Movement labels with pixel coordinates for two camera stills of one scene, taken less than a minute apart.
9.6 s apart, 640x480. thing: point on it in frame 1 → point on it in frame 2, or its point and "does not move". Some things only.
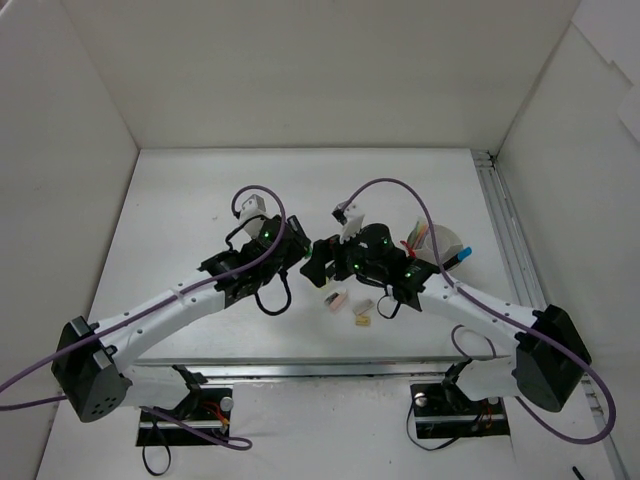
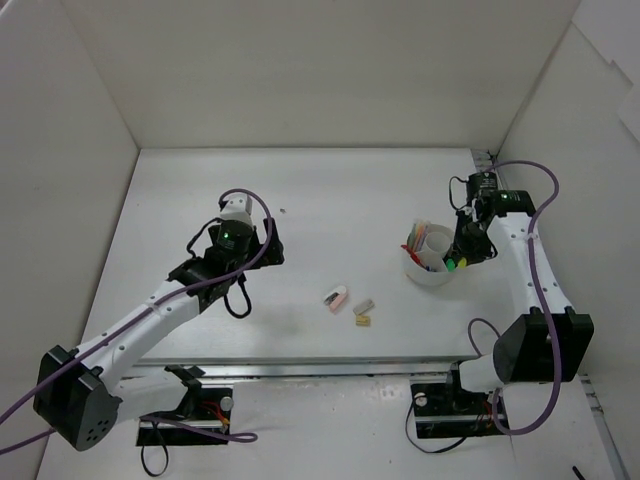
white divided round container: [439, 246] does not move
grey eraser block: [363, 306] does not move
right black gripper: [330, 262] → [470, 243]
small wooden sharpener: [363, 320] does not move
